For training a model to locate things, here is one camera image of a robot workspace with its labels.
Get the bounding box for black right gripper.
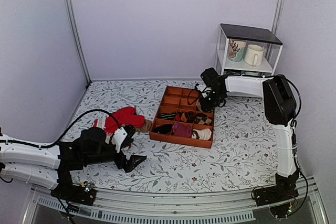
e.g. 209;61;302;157
200;90;226;113

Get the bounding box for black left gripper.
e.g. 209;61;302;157
84;143;146;173

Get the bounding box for orange wooden divider box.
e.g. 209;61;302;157
150;86;215;148

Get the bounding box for striped beige knitted sock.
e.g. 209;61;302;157
196;99;203;112

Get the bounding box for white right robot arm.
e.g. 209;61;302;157
195;68;301;178

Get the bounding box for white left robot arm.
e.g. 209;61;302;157
1;125;146;200

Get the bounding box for dark brown socks in box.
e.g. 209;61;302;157
175;111;213;125

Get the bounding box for white brown socks in box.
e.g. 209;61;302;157
191;129;212;141

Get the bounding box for black striped socks in box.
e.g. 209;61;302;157
152;112;176;134

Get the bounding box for purple socks in box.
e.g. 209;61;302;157
172;123;193;138

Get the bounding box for black tumbler cup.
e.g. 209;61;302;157
224;69;241;75

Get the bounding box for pale green tumbler cup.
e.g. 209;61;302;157
244;71;260;77

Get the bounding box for brown sock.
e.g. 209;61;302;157
135;120;152;133

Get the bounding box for red sock pile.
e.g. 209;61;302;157
93;106;145;134

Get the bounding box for white shelf black top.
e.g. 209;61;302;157
214;24;283;75

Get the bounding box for floral patterned mug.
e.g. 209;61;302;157
228;39;247;62

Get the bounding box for white ceramic mug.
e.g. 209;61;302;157
244;44;264;67

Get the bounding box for floral patterned table cloth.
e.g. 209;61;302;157
64;80;278;194

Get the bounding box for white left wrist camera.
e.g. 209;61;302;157
111;127;128;153

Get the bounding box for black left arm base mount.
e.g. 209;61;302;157
50;170;97;206

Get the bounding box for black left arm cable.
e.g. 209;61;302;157
0;109;124;149

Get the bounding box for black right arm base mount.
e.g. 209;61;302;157
251;172;299;206

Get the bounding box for right aluminium corner post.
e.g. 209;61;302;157
271;0;285;35

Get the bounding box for aluminium corner post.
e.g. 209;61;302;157
64;0;92;86
271;0;285;35

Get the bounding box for left aluminium corner post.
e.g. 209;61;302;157
64;0;92;86

